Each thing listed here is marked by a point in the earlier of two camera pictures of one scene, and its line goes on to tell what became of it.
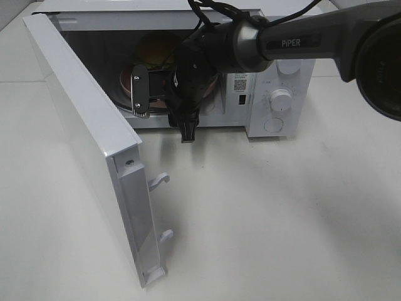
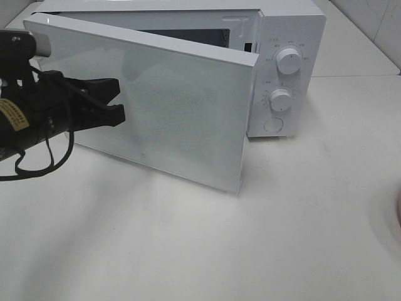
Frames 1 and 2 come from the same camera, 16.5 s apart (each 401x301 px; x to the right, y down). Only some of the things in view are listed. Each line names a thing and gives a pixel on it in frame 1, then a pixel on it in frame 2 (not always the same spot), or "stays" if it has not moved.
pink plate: (208, 81) → (398, 205)
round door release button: (273, 124) stays
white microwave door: (109, 143) → (189, 105)
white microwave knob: (281, 100) stays
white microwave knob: (289, 66) stays
